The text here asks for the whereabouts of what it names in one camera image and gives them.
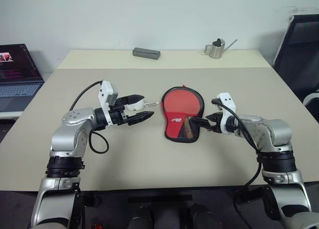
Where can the grey rectangular box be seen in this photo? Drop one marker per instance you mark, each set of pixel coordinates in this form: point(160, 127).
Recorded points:
point(145, 53)

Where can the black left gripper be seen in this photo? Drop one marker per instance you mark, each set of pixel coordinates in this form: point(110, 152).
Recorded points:
point(118, 117)

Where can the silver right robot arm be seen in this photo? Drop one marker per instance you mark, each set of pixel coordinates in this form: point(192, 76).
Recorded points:
point(274, 132)

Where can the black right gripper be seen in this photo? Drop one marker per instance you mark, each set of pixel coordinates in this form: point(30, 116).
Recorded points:
point(215, 122)

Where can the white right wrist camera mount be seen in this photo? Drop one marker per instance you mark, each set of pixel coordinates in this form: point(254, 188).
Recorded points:
point(226, 99)

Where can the dark rounded shape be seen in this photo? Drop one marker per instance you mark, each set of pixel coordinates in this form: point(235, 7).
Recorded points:
point(140, 217)
point(203, 216)

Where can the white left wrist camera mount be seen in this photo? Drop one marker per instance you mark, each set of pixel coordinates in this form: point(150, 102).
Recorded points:
point(106, 88)

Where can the white rounded chair part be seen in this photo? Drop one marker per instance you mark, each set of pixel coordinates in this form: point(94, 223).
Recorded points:
point(311, 98)

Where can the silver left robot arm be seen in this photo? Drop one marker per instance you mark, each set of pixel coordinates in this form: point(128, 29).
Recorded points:
point(67, 137)

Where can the black office chair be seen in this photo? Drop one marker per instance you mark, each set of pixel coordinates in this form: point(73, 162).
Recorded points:
point(299, 52)

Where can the red black paddle case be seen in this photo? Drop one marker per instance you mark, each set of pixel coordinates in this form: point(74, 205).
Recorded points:
point(174, 129)

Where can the open dark laptop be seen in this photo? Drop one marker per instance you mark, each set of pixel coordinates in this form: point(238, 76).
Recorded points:
point(17, 89)

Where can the silver metal watering can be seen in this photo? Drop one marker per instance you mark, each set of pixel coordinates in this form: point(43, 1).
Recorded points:
point(218, 51)

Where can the white side table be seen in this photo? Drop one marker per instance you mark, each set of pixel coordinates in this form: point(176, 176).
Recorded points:
point(10, 115)

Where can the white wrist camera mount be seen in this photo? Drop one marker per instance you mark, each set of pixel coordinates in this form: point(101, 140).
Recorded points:
point(106, 88)
point(226, 99)

